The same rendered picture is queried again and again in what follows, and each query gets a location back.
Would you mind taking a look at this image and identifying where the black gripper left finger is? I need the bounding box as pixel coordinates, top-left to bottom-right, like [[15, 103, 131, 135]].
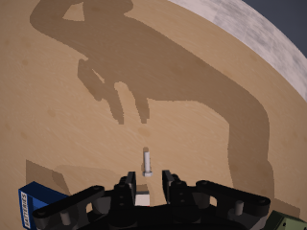
[[32, 172, 137, 230]]

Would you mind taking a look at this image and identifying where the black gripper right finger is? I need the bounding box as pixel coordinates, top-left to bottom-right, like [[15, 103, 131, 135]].
[[162, 170, 271, 230]]

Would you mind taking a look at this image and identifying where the blue rack of three bins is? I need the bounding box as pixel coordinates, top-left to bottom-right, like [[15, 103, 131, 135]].
[[18, 181, 70, 230]]

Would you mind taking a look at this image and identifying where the red and white eraser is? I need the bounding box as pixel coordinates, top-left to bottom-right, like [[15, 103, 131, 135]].
[[135, 191, 150, 206]]

